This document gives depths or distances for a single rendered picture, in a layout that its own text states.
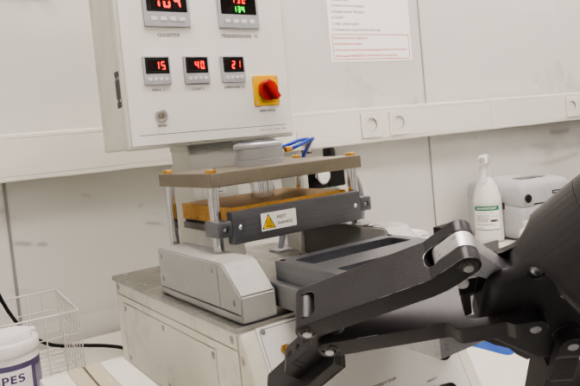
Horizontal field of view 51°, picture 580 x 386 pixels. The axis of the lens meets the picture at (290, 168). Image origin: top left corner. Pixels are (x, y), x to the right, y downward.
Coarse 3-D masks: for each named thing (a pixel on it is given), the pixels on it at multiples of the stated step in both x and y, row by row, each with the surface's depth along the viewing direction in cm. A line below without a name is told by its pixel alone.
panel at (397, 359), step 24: (264, 336) 73; (288, 336) 74; (264, 360) 72; (360, 360) 78; (384, 360) 79; (408, 360) 81; (432, 360) 83; (456, 360) 85; (336, 384) 75; (360, 384) 76; (384, 384) 78; (408, 384) 80; (432, 384) 81; (456, 384) 83
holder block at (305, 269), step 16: (368, 240) 85; (384, 240) 85; (400, 240) 84; (416, 240) 81; (304, 256) 77; (320, 256) 79; (336, 256) 80; (352, 256) 75; (368, 256) 74; (288, 272) 74; (304, 272) 72; (320, 272) 69; (336, 272) 67
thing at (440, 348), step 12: (492, 240) 69; (276, 288) 75; (288, 288) 73; (276, 300) 76; (288, 300) 73; (408, 348) 57; (420, 348) 56; (432, 348) 54; (444, 348) 54; (456, 348) 55
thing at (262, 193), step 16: (256, 192) 95; (272, 192) 96; (288, 192) 100; (304, 192) 97; (320, 192) 94; (336, 192) 94; (192, 208) 95; (208, 208) 90; (224, 208) 86; (240, 208) 85; (192, 224) 95
